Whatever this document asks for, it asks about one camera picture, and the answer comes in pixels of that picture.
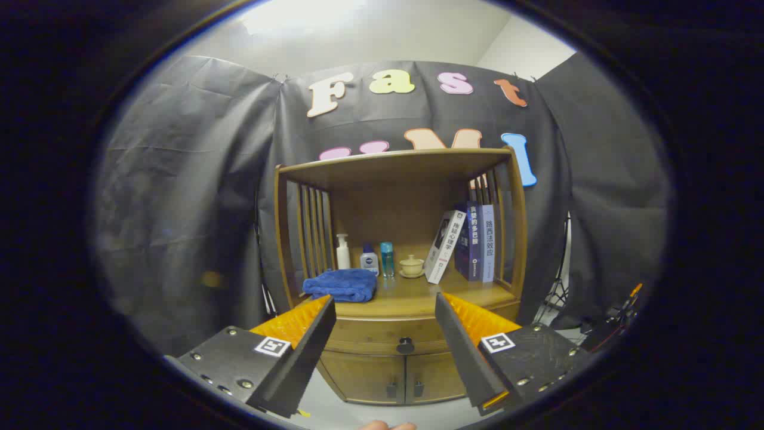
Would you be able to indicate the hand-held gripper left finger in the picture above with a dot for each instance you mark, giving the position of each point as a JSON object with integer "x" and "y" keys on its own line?
{"x": 304, "y": 364}

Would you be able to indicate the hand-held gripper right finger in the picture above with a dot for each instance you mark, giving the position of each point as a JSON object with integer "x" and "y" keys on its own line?
{"x": 462, "y": 352}

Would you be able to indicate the wooden drawer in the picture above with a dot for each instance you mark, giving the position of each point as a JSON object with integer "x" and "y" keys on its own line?
{"x": 382, "y": 331}

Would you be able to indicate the wooden cabinet door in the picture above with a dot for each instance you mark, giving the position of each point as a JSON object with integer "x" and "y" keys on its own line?
{"x": 364, "y": 376}
{"x": 436, "y": 376}

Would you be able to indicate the wooden countertop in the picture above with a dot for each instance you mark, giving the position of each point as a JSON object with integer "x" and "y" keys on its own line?
{"x": 412, "y": 292}

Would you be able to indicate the wooden cabinet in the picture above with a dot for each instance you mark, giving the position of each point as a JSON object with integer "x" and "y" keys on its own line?
{"x": 370, "y": 173}

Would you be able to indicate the blue folded towel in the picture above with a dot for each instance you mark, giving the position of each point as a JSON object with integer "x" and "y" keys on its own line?
{"x": 340, "y": 283}

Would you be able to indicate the beige saucer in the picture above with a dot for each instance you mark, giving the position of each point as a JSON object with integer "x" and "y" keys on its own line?
{"x": 412, "y": 276}

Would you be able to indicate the dark blue book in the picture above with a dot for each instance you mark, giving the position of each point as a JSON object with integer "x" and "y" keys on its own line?
{"x": 471, "y": 251}

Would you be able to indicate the beige lidded teacup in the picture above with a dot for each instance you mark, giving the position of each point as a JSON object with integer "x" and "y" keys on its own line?
{"x": 412, "y": 264}

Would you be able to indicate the white book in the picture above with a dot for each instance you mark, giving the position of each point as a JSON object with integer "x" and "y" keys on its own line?
{"x": 444, "y": 248}

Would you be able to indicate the light blue book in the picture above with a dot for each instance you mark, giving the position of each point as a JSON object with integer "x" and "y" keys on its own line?
{"x": 488, "y": 245}

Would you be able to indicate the black tripod stand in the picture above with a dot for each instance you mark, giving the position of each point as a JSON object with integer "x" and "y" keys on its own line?
{"x": 558, "y": 292}

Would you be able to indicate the white pump bottle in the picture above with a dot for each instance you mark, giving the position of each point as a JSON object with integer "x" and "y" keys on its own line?
{"x": 343, "y": 257}

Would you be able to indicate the clear blue bottle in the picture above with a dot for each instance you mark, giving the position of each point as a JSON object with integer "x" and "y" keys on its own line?
{"x": 387, "y": 260}

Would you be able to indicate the white bottle with blue cap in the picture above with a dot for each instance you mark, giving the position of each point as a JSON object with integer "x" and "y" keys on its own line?
{"x": 369, "y": 261}

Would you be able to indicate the dark device with orange part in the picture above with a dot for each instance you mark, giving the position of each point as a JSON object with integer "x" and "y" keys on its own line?
{"x": 615, "y": 325}

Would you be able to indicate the black backdrop cloth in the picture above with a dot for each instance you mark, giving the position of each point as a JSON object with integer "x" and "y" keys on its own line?
{"x": 179, "y": 179}

